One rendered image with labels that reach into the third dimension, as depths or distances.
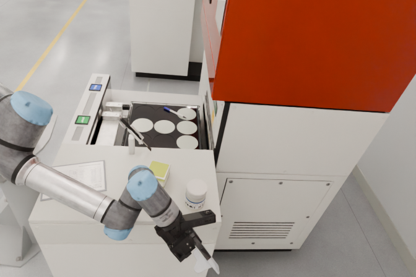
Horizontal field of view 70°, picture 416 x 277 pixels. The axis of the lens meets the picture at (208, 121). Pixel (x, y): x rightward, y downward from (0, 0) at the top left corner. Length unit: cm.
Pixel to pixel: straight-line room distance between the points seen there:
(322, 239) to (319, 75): 150
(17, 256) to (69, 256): 93
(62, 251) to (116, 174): 33
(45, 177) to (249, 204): 103
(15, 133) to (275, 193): 117
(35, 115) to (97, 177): 34
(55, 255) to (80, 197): 40
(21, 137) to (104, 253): 53
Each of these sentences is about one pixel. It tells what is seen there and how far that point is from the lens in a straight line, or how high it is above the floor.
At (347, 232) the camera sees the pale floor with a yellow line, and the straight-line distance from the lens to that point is 254.
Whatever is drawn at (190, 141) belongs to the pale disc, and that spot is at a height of 90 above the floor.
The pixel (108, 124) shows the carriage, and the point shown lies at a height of 88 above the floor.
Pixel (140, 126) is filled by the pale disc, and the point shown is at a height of 90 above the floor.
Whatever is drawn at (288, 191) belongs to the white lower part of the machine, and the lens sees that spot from 160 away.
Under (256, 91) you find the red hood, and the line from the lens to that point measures 111.
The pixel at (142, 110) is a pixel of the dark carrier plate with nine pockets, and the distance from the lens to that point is 156.
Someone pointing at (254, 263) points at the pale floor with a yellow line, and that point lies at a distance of 213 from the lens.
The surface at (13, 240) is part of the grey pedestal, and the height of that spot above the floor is 1.
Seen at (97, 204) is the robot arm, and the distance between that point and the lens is 93.
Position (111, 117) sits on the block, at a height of 90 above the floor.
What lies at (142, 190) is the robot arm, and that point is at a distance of 79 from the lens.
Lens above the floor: 186
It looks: 39 degrees down
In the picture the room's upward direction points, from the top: 10 degrees clockwise
